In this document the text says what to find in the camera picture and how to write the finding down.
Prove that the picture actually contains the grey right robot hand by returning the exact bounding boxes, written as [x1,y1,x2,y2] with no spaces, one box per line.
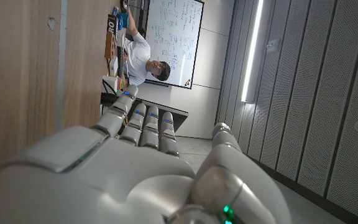
[0,84,293,224]

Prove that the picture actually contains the large white cube box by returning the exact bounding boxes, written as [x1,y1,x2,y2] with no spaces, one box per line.
[101,75,119,94]

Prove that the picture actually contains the person in white t-shirt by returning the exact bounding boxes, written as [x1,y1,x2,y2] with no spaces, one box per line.
[122,7,171,86]

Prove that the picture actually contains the brown wooden block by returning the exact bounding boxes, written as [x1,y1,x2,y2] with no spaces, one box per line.
[104,30,117,59]

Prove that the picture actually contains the black block with white letters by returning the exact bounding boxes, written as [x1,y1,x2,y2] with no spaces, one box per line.
[106,14,118,35]

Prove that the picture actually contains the whiteboard with blue writing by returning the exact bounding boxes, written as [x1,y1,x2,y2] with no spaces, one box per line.
[144,0,205,90]

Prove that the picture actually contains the long ceiling light bar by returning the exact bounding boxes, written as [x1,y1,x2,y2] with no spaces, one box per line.
[241,0,264,103]

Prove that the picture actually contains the small ceiling sensor box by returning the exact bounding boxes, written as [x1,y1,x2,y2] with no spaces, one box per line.
[265,39,281,54]

